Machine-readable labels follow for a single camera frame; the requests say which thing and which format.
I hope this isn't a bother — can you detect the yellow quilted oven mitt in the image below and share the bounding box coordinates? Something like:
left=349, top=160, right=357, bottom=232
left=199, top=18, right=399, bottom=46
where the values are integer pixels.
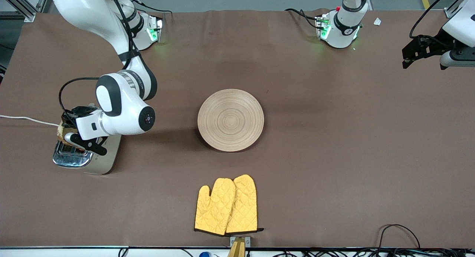
left=194, top=178, right=236, bottom=236
left=225, top=174, right=264, bottom=234

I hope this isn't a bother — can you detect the aluminium frame profile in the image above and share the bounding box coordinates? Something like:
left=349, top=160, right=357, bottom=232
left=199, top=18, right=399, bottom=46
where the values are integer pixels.
left=0, top=0, right=51, bottom=22
left=444, top=0, right=464, bottom=18

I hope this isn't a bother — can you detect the black left arm base cable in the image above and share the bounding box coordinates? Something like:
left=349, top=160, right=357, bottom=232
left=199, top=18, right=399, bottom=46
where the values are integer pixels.
left=285, top=8, right=322, bottom=29

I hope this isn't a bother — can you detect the bundle of black cables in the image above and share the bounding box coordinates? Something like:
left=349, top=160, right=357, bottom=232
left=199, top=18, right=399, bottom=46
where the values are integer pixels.
left=275, top=247, right=475, bottom=257

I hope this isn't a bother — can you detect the round light wooden plate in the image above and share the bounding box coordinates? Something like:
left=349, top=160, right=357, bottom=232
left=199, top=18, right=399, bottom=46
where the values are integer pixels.
left=197, top=88, right=265, bottom=153

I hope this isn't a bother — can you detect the yellow wooden post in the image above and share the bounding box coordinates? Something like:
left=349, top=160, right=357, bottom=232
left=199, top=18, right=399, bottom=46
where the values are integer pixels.
left=227, top=238, right=246, bottom=257

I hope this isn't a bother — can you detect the black right arm base cable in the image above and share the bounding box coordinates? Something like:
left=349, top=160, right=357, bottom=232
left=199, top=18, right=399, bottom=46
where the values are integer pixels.
left=124, top=0, right=173, bottom=15

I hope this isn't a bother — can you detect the black looped cable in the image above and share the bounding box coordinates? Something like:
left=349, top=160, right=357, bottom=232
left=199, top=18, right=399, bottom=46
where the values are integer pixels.
left=378, top=224, right=421, bottom=250

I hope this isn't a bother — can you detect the slice of brown bread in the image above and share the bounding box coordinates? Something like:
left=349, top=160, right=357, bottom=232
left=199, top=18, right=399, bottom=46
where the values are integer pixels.
left=56, top=120, right=79, bottom=142

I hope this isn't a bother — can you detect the brown table cover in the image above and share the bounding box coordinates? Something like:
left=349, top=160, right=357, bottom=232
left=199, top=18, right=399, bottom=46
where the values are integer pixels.
left=0, top=9, right=475, bottom=248

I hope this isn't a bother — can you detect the white toaster power cable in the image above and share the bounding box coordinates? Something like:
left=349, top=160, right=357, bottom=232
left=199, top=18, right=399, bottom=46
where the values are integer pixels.
left=0, top=115, right=60, bottom=127

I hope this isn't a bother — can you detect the cream and chrome toaster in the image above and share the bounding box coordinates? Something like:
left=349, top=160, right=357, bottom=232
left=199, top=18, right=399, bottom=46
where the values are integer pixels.
left=52, top=103, right=123, bottom=175

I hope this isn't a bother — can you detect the black arm base cable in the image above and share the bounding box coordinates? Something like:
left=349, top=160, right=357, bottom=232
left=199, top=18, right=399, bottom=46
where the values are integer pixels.
left=285, top=8, right=322, bottom=29
left=124, top=0, right=173, bottom=15

